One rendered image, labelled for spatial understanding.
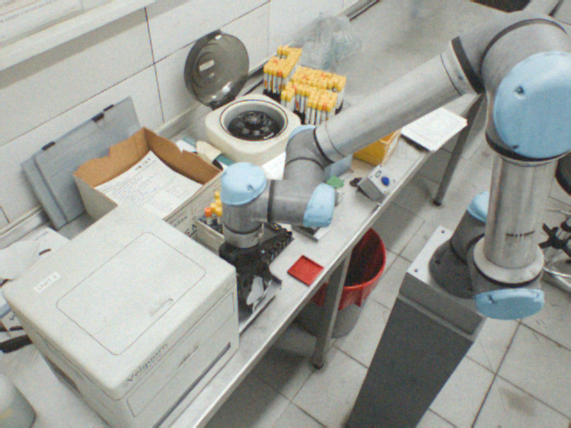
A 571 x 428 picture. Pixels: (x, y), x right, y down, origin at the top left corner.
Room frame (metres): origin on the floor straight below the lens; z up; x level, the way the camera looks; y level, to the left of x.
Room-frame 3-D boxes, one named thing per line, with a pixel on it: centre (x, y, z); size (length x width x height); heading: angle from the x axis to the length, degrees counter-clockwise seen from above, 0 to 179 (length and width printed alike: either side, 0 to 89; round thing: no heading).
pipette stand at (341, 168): (1.09, -0.14, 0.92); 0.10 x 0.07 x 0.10; 139
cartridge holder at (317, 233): (0.87, -0.07, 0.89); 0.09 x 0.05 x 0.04; 57
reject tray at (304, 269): (0.73, -0.06, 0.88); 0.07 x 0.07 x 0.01; 57
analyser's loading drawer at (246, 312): (0.59, 0.08, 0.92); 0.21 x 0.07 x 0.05; 147
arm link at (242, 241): (0.59, 0.07, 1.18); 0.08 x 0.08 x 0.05
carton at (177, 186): (0.89, 0.35, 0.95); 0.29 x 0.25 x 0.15; 57
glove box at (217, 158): (1.03, 0.23, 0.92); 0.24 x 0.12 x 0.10; 57
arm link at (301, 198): (0.60, -0.03, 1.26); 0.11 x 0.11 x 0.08; 88
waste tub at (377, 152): (1.22, -0.25, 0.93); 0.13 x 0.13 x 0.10; 62
